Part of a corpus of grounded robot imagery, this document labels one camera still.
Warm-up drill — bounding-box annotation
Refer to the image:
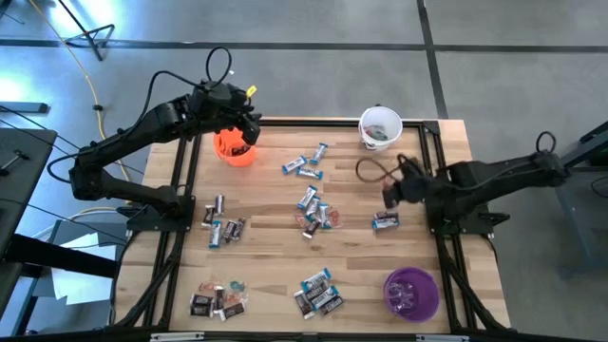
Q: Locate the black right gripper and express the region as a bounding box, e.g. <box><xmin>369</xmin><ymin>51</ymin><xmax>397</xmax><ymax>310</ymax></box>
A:
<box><xmin>383</xmin><ymin>161</ymin><xmax>431</xmax><ymax>210</ymax></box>

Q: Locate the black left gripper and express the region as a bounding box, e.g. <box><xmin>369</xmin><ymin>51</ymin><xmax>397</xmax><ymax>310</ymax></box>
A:
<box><xmin>230</xmin><ymin>97</ymin><xmax>262</xmax><ymax>146</ymax></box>

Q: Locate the white jack-o-lantern bucket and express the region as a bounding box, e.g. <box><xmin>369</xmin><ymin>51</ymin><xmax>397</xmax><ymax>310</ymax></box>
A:
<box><xmin>358</xmin><ymin>105</ymin><xmax>405</xmax><ymax>153</ymax></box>

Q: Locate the silver blue-end candy packet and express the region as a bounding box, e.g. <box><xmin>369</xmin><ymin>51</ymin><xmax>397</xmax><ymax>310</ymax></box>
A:
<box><xmin>303</xmin><ymin>279</ymin><xmax>333</xmax><ymax>299</ymax></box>

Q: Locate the orange plastic bucket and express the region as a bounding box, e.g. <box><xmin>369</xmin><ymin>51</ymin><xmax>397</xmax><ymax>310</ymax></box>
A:
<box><xmin>212</xmin><ymin>125</ymin><xmax>258</xmax><ymax>168</ymax></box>

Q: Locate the purple plastic bowl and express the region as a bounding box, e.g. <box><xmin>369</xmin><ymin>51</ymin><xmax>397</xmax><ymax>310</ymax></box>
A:
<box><xmin>383</xmin><ymin>267</ymin><xmax>441</xmax><ymax>324</ymax></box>

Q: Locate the grey metal table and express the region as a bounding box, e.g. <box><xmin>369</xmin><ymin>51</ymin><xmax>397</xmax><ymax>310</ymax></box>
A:
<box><xmin>523</xmin><ymin>121</ymin><xmax>608</xmax><ymax>277</ymax></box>

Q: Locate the black tripod stand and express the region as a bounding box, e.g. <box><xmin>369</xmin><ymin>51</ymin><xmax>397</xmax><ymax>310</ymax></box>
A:
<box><xmin>56</xmin><ymin>0</ymin><xmax>117</xmax><ymax>62</ymax></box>

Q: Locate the white paper sheet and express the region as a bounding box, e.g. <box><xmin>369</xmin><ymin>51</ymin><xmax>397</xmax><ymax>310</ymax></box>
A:
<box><xmin>60</xmin><ymin>231</ymin><xmax>119</xmax><ymax>260</ymax></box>
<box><xmin>49</xmin><ymin>268</ymin><xmax>118</xmax><ymax>306</ymax></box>

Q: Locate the dark grey floor bar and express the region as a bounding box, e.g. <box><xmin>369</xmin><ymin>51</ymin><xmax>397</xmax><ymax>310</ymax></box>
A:
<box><xmin>0</xmin><ymin>101</ymin><xmax>50</xmax><ymax>115</ymax></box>

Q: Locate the black table beam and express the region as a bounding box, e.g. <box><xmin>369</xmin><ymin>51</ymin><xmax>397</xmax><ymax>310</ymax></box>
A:
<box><xmin>0</xmin><ymin>232</ymin><xmax>120</xmax><ymax>281</ymax></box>

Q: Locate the black side table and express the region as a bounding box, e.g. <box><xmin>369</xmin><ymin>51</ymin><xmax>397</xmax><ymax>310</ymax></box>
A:
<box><xmin>0</xmin><ymin>126</ymin><xmax>59</xmax><ymax>260</ymax></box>

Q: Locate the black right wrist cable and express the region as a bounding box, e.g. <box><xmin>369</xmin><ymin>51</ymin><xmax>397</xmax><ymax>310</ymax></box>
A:
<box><xmin>354</xmin><ymin>154</ymin><xmax>409</xmax><ymax>185</ymax></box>

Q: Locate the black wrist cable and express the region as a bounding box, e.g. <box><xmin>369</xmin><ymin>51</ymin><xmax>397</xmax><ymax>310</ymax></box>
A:
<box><xmin>354</xmin><ymin>154</ymin><xmax>409</xmax><ymax>185</ymax></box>
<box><xmin>140</xmin><ymin>46</ymin><xmax>234</xmax><ymax>125</ymax></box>

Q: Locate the black aluminium table frame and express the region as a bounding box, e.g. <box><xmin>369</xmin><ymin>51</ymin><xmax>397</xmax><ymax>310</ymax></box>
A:
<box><xmin>111</xmin><ymin>116</ymin><xmax>513</xmax><ymax>342</ymax></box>

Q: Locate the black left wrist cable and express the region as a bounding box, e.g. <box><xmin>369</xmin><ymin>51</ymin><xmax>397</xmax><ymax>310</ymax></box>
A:
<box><xmin>140</xmin><ymin>46</ymin><xmax>234</xmax><ymax>125</ymax></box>

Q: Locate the silver metal bracket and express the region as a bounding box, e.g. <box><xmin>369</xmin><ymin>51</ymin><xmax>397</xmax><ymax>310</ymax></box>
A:
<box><xmin>416</xmin><ymin>333</ymin><xmax>470</xmax><ymax>342</ymax></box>
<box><xmin>150</xmin><ymin>332</ymin><xmax>205</xmax><ymax>342</ymax></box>

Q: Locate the yellow cable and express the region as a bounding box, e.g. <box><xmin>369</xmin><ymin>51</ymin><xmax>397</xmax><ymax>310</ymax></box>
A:
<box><xmin>28</xmin><ymin>0</ymin><xmax>139</xmax><ymax>224</ymax></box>

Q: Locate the black handled tool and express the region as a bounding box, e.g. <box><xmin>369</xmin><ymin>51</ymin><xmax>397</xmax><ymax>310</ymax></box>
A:
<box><xmin>0</xmin><ymin>149</ymin><xmax>31</xmax><ymax>176</ymax></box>

